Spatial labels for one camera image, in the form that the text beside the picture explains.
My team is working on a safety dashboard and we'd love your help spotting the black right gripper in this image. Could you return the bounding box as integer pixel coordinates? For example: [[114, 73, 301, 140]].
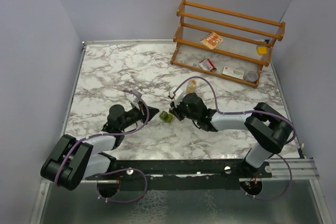
[[170, 97, 199, 122]]

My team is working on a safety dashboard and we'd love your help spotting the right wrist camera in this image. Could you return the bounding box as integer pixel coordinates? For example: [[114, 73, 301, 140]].
[[169, 86, 184, 106]]

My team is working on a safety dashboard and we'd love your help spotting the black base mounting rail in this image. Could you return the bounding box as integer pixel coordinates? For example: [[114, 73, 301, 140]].
[[85, 157, 271, 191]]

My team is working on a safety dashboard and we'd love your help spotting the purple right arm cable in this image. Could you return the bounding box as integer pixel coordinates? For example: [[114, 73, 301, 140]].
[[170, 76, 297, 200]]

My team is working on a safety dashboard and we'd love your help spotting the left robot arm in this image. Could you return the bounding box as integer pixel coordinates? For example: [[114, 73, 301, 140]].
[[40, 102, 160, 190]]

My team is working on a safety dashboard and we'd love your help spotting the wooden shelf rack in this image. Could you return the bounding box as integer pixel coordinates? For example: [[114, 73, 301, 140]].
[[170, 0, 286, 88]]

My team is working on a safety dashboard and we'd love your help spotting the orange snack packet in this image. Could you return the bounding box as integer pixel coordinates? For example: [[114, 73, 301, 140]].
[[200, 32, 224, 50]]

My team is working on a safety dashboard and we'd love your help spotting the clear pill bottle gold lid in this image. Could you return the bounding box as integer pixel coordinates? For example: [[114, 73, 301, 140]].
[[186, 79, 197, 94]]

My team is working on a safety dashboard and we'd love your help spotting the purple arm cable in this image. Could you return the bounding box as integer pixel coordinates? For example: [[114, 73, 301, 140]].
[[170, 76, 297, 200], [54, 89, 152, 204]]

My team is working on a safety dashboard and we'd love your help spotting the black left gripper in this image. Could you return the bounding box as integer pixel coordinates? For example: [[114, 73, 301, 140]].
[[120, 100, 160, 131]]

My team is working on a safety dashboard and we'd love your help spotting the white green medicine box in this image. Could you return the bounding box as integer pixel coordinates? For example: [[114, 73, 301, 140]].
[[222, 66, 244, 80]]

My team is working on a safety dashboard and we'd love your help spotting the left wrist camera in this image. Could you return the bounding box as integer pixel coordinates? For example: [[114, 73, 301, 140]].
[[128, 93, 142, 105]]

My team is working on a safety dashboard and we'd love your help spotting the red white medicine packet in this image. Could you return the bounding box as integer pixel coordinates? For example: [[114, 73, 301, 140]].
[[198, 59, 217, 71]]

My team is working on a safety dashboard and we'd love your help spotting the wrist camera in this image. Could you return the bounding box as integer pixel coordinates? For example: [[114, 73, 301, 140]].
[[128, 93, 142, 105], [169, 86, 184, 106]]

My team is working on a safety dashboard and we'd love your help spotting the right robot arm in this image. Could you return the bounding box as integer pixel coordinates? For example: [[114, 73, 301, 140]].
[[169, 91, 294, 177]]

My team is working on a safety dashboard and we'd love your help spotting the yellow lid container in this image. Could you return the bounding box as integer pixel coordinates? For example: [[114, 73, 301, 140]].
[[256, 46, 268, 56]]

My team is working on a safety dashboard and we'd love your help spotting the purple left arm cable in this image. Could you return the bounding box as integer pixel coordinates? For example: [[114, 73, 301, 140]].
[[54, 89, 152, 204]]

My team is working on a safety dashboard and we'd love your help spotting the grey round container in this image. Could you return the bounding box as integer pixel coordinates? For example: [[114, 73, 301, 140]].
[[245, 71, 259, 83]]

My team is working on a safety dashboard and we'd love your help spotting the green pill organizer box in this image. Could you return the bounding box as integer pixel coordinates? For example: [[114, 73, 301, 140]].
[[159, 111, 174, 123]]

